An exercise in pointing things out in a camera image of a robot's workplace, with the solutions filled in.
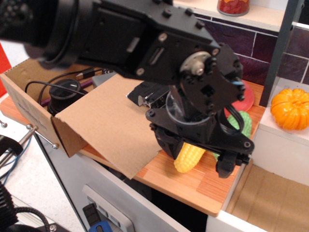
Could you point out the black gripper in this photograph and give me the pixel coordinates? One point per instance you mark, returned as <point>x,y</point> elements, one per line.
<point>180,122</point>

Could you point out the brown cardboard box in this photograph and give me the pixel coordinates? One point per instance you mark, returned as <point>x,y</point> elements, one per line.
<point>104,124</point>

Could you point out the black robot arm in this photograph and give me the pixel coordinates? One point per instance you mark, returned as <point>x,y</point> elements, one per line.
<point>148,40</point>

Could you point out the yellow toy corn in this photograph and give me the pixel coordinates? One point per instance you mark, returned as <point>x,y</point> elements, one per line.
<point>188,157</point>

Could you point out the green toy bitter gourd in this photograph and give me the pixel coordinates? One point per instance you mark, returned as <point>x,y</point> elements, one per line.
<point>234,131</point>

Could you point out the pink plastic plate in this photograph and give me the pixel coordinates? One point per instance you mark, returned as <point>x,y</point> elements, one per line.
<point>243,105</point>

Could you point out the orange toy pumpkin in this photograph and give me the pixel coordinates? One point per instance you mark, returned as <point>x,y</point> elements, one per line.
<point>290,109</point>

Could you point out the grey power strip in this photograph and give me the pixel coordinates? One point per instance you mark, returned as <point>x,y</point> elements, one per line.
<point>117,221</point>

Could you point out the jar with red contents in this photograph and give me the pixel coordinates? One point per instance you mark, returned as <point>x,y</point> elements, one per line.
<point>233,7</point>

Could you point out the black round device in box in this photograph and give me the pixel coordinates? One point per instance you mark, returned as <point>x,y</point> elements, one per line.
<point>64,93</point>

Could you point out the black finned heat sink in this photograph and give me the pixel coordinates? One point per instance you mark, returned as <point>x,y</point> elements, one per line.
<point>8,215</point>

